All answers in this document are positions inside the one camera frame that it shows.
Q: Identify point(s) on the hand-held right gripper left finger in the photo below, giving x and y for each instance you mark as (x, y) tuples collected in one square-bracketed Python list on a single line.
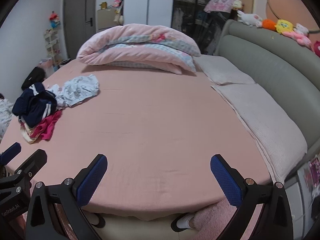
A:
[(91, 180)]

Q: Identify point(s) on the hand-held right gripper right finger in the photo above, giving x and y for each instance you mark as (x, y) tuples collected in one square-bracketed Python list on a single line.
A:
[(226, 180)]

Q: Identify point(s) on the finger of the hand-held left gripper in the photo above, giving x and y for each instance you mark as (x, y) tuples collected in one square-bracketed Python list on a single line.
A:
[(11, 151), (33, 161)]

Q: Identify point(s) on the navy pants with white stripes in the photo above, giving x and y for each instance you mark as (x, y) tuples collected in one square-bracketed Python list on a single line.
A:
[(32, 107)]

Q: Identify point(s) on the cream garment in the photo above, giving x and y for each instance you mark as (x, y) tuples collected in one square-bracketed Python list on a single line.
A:
[(27, 133)]

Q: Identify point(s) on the magenta garment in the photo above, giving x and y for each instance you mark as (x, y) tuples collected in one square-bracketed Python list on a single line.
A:
[(47, 127)]

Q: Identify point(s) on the pink fluffy rug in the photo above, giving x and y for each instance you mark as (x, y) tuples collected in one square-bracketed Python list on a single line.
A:
[(215, 217)]

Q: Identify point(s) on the person's left foot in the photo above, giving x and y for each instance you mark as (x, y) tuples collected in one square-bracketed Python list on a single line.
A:
[(96, 220)]

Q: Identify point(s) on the person's foot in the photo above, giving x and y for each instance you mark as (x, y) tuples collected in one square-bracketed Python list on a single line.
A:
[(96, 220), (183, 222)]

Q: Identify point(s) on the person's right foot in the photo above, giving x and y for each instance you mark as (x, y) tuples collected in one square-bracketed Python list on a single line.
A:
[(183, 222)]

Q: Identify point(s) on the beige pillow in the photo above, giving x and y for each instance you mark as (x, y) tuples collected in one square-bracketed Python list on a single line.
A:
[(265, 130), (225, 71)]

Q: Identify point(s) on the bed with pink sheet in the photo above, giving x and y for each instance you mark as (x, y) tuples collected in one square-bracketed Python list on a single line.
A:
[(150, 135)]

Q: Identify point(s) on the grey bedside table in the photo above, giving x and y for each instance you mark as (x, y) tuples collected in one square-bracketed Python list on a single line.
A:
[(301, 182)]

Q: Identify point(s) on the black bag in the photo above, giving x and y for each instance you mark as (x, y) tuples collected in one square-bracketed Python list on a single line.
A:
[(33, 77)]

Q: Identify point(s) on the light blue printed garment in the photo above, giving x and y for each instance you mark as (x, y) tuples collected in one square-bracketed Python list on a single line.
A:
[(77, 88)]

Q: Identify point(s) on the pink basket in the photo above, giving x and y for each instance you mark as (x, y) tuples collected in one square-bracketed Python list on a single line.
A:
[(46, 62)]

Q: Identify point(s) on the white shelf rack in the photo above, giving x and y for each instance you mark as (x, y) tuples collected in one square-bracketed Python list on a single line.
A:
[(53, 46)]

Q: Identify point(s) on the grey-green padded headboard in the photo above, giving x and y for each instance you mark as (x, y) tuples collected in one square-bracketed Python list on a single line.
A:
[(275, 62)]

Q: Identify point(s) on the folded pink duvet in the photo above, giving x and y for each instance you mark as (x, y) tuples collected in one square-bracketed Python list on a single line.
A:
[(140, 47)]

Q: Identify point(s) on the grey door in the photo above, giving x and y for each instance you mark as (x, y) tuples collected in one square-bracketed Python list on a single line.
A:
[(80, 17)]

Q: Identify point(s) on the beige cabinet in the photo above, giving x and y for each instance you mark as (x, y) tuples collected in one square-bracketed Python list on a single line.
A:
[(107, 20)]

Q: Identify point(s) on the red plush toy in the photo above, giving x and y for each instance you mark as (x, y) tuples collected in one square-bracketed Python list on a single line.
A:
[(317, 48)]

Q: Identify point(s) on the orange plush toy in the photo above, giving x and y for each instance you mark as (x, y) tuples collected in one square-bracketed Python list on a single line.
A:
[(268, 25)]

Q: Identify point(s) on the pink and white plush toy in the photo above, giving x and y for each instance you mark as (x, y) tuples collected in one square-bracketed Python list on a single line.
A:
[(300, 35)]

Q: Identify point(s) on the white rabbit plush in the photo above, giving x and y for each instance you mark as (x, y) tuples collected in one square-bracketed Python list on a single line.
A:
[(248, 18)]

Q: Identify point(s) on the yellow plush toy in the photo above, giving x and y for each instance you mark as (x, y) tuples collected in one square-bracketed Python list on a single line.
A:
[(284, 26)]

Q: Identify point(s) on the black glass wardrobe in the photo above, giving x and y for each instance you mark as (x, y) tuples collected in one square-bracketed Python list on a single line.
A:
[(195, 12)]

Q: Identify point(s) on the cream plush toy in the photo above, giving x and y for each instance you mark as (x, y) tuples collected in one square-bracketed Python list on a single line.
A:
[(237, 5)]

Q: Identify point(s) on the pink printed cloth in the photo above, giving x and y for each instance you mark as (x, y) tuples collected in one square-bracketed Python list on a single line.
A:
[(220, 1)]

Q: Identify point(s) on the white wardrobe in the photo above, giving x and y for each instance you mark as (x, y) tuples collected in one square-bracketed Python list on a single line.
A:
[(147, 2)]

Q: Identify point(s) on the red and blue wall toy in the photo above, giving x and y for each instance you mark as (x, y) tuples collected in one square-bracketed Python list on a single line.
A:
[(54, 20)]

